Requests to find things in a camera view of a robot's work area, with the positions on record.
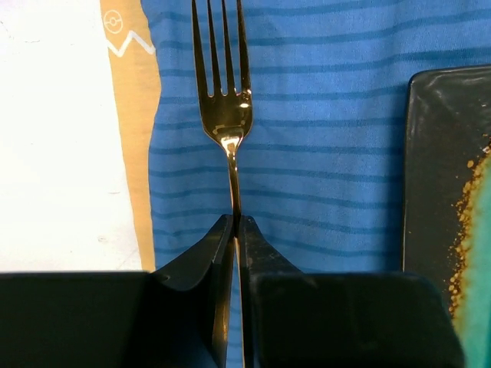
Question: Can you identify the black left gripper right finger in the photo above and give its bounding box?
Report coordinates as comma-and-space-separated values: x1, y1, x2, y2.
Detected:
239, 216, 465, 367

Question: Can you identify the black and teal square plate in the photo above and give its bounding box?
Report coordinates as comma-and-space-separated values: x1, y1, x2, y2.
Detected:
403, 65, 490, 367

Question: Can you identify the gold fork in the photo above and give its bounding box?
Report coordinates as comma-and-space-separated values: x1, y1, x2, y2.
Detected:
191, 0, 252, 367

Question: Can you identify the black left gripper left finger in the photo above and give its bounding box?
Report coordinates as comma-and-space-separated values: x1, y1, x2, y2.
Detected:
1, 215, 233, 367

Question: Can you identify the blue Pikachu placemat cloth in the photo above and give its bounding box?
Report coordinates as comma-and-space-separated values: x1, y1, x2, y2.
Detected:
101, 1, 490, 271

